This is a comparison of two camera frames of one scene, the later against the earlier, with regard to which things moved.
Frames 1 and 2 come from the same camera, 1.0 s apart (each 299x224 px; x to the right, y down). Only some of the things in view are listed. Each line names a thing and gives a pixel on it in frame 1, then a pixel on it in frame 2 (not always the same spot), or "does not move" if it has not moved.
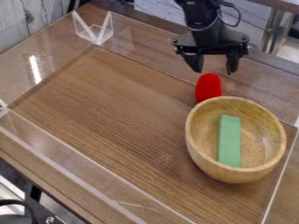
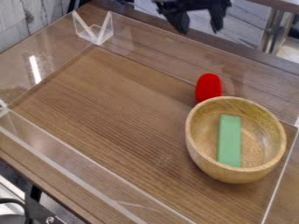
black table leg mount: (36, 213) does not move
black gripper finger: (197, 61) → (179, 20)
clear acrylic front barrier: (26, 138) does not move
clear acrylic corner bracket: (95, 33) does not move
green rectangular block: (229, 140) does not move
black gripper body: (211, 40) → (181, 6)
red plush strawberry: (209, 87) does not move
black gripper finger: (233, 60) → (218, 14)
